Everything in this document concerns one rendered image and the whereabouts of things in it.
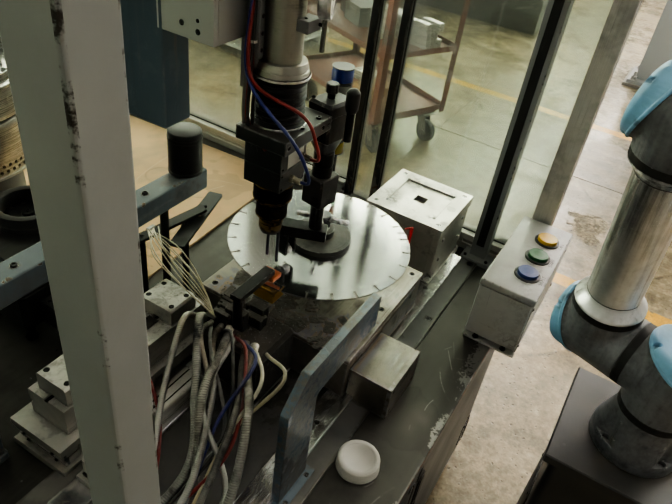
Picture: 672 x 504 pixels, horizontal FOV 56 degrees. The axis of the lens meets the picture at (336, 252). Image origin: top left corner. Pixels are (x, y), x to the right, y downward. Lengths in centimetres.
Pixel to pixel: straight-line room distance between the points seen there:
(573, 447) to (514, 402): 109
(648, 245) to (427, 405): 46
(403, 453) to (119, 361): 76
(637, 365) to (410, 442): 38
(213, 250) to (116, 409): 103
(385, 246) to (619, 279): 39
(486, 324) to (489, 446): 90
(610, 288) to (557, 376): 140
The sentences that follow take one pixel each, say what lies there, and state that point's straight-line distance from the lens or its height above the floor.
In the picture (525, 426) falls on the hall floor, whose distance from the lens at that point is 224.
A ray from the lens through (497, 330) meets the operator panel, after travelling 128.
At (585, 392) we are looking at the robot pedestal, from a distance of 131.
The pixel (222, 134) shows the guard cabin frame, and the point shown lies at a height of 78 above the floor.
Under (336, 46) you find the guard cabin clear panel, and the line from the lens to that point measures 154.
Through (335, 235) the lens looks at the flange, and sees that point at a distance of 113.
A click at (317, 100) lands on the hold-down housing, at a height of 125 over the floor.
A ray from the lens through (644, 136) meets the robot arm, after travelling 92.
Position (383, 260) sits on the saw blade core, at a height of 95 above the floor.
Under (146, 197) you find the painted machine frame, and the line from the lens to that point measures 106.
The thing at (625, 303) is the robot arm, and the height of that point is 102.
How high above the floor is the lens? 162
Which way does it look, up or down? 37 degrees down
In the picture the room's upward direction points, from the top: 9 degrees clockwise
